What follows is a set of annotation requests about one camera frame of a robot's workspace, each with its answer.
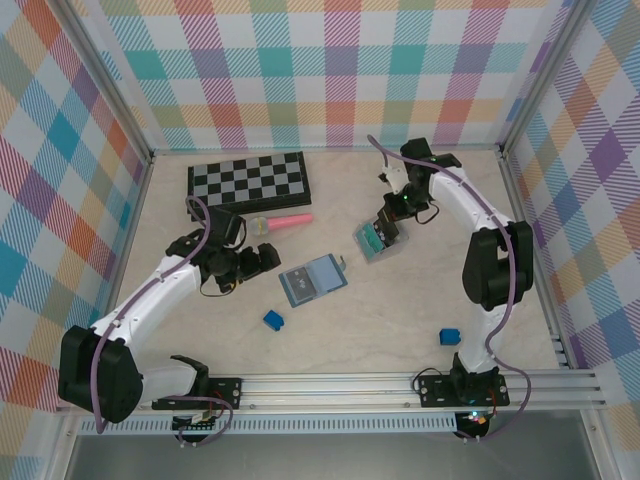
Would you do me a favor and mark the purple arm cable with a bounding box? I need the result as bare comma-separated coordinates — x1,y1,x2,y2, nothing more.
367,133,532,444
92,195,235,448

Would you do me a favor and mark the pink toy microphone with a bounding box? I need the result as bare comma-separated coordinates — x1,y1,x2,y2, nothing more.
248,213,315,237

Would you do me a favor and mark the blue leather card holder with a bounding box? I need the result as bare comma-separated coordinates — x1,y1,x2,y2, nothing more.
278,253,350,309

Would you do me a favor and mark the aluminium table side rail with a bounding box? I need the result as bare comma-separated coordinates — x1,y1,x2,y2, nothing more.
501,152,574,371

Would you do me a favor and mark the white slotted cable duct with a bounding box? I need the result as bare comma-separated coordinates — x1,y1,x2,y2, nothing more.
78,417,459,435

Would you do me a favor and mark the grey metal shelf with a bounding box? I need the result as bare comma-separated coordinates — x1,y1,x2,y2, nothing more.
64,432,601,480

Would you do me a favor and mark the small electronics board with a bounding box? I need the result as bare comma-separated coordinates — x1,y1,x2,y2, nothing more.
457,409,491,429
172,412,221,434

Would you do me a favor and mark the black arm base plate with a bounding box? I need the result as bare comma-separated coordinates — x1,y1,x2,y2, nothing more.
417,373,511,409
152,377,244,411

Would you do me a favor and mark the aluminium frame crossbar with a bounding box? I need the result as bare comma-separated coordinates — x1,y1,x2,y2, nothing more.
149,143,504,157

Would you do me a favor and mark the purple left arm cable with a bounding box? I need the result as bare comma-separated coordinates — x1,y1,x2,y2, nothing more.
92,195,235,448

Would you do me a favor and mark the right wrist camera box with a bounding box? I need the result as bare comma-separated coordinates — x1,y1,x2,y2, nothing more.
377,164,406,194

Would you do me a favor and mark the teal card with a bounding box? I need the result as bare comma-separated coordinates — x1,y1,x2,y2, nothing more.
356,224,384,256

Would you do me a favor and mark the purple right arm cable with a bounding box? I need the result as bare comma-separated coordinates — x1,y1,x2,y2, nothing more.
367,133,532,444

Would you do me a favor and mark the dark grey credit card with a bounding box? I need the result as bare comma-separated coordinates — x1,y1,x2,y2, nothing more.
281,268,321,304

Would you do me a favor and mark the aluminium mounting rail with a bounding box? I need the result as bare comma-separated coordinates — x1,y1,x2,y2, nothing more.
54,372,609,416

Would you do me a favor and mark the black grey chessboard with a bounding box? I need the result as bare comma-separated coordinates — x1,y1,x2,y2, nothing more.
186,151,313,221

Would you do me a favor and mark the aluminium frame post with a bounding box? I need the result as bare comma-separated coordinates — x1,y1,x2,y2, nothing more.
498,0,601,156
59,0,154,164

